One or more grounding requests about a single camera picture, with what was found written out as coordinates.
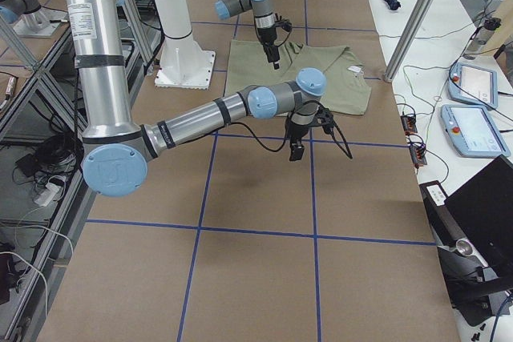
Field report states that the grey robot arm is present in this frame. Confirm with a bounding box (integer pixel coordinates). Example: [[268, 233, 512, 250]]
[[215, 0, 280, 70], [66, 0, 327, 197]]

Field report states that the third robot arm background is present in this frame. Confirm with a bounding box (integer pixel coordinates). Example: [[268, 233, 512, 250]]
[[1, 0, 68, 38]]

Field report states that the teach pendant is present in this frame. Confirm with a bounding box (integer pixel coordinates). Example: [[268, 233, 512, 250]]
[[440, 104, 511, 159], [448, 62, 499, 110]]

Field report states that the orange connector board lower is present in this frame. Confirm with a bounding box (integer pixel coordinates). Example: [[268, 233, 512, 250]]
[[409, 143, 427, 169]]

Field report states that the white power strip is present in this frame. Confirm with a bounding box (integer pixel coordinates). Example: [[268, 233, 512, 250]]
[[34, 175, 67, 207]]

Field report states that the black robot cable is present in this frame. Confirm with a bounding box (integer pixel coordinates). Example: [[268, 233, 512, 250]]
[[232, 106, 354, 160]]

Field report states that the orange connector board upper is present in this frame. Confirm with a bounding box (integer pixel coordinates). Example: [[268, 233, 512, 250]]
[[400, 114, 418, 135]]

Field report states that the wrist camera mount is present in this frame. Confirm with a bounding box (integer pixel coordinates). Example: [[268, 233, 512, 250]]
[[275, 15, 293, 33], [315, 107, 336, 135]]

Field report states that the aluminium frame post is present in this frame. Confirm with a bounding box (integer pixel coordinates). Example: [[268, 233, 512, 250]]
[[383, 0, 434, 82]]

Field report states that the aluminium frame rail structure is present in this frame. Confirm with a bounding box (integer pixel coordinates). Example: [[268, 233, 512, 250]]
[[0, 0, 165, 335]]

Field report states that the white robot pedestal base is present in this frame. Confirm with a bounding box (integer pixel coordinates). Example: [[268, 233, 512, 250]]
[[155, 0, 216, 90]]

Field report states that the lower teach pendant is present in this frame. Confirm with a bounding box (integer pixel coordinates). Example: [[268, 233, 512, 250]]
[[440, 104, 511, 159]]

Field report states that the black monitor laptop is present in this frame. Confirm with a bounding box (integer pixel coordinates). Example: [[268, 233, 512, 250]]
[[420, 155, 512, 276]]

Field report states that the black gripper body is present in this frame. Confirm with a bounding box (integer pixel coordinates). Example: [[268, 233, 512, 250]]
[[256, 26, 280, 62], [285, 114, 314, 150]]

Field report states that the upper teach pendant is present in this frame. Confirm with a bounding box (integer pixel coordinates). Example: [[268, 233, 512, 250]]
[[448, 62, 499, 110]]

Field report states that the olive green long-sleeve shirt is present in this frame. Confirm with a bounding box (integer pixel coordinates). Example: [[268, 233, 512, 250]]
[[225, 40, 371, 115]]

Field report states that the orange connector board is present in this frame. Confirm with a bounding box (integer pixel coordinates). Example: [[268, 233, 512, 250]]
[[409, 143, 427, 169], [400, 114, 418, 135]]

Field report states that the black camera stand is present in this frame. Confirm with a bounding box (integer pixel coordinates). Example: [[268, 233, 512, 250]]
[[437, 246, 512, 326]]

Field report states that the clear water bottle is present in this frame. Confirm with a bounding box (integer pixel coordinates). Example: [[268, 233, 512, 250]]
[[463, 17, 502, 60]]

